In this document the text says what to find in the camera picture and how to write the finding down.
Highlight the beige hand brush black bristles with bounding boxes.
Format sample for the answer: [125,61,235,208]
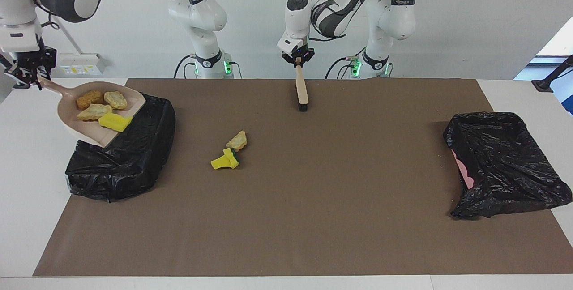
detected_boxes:
[295,57,309,112]

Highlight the beige plastic dustpan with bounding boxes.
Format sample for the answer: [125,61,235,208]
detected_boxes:
[38,77,147,148]

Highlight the brown oval rock chunk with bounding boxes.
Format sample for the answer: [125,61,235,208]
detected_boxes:
[76,90,104,110]

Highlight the pale yellowish rock chunk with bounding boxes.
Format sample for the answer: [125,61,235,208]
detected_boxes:
[226,131,248,152]
[77,104,113,122]
[104,91,128,110]

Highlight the plain yellow sponge piece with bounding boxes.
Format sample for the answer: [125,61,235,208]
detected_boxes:
[98,112,133,133]

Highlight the black bag lined bin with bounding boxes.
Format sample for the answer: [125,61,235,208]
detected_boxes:
[65,93,176,203]

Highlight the black bag bin pink inside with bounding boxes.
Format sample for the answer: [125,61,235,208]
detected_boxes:
[443,111,573,220]

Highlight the yellow and green sponge piece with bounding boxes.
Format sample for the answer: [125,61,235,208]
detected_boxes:
[210,148,241,170]

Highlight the brown table mat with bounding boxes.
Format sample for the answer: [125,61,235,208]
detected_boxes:
[33,78,573,277]

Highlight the black base power cable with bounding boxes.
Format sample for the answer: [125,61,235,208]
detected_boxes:
[325,55,359,79]
[174,54,198,79]

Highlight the white wall conduit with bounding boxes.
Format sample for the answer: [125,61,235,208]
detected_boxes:
[55,22,79,54]

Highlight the white wall power socket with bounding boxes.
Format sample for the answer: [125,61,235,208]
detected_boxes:
[59,53,107,76]

